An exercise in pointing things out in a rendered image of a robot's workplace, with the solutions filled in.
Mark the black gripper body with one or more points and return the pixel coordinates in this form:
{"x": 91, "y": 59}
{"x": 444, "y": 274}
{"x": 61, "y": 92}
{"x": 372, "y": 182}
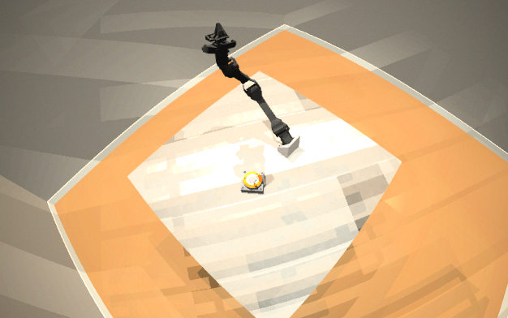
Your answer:
{"x": 225, "y": 45}

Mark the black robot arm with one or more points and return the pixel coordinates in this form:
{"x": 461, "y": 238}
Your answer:
{"x": 231, "y": 70}

